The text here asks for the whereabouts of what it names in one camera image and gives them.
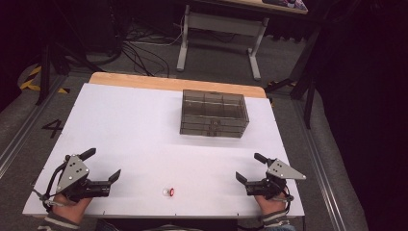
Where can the person's right hand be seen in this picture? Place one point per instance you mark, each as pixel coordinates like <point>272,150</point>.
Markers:
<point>269,205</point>

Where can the yellow and black floor tape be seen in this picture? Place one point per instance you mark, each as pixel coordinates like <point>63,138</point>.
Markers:
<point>30,82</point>

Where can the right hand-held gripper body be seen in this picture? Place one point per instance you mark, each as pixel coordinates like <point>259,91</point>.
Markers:
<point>282,170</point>

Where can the wooden table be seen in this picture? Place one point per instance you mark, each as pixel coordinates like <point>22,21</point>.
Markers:
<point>160,82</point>

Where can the wooden desk with white legs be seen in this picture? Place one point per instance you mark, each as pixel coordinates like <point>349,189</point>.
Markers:
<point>221,22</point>

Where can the person's left hand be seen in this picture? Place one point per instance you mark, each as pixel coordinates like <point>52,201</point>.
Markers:
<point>70,210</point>

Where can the colourful thing on desk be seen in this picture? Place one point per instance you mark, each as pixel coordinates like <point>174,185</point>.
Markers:
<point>288,3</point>

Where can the clear grey plastic drawer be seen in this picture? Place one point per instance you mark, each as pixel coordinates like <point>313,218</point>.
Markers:
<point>198,126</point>
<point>205,119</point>
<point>208,133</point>

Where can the white board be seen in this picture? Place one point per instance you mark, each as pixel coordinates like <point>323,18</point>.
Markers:
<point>134,134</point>

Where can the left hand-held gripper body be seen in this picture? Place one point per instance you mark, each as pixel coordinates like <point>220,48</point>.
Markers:
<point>73,174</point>

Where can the black metal stand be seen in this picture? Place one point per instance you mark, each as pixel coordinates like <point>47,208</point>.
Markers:
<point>46,64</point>
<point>308,83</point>

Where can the small clear red-tipped object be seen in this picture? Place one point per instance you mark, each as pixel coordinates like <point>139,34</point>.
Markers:
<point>169,192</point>

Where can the metal floor rail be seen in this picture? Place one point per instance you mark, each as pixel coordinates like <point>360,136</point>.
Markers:
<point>22,138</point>
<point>320,166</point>

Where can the clear grey plastic drawer cabinet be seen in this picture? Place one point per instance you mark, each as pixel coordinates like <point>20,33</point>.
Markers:
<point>213,104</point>

